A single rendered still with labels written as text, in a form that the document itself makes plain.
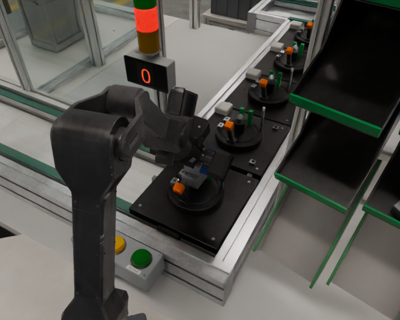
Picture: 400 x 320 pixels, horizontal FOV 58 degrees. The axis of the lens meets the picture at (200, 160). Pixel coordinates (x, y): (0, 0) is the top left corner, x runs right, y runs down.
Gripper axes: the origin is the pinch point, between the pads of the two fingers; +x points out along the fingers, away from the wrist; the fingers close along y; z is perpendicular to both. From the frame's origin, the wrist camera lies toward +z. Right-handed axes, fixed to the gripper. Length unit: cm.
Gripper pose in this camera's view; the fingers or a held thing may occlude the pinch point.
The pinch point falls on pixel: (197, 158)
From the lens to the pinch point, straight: 84.1
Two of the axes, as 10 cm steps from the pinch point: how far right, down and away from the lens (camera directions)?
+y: -8.7, -3.3, 3.6
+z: 3.8, -9.2, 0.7
